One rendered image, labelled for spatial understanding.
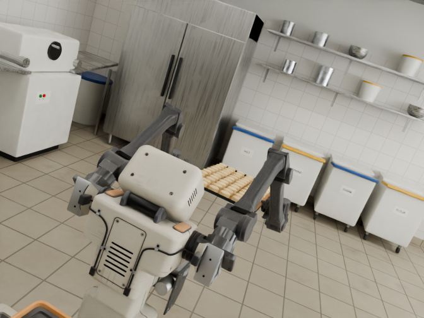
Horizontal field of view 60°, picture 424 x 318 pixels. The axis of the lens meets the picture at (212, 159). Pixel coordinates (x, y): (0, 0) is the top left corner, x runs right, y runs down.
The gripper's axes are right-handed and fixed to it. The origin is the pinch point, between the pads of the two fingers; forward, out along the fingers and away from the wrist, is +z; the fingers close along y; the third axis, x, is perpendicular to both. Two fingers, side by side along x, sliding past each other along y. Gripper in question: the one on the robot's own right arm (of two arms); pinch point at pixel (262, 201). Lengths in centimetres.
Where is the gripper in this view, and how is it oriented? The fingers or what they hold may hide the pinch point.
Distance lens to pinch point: 193.4
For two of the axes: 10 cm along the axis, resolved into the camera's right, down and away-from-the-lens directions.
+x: -8.6, -1.9, -4.8
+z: -3.9, -3.7, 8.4
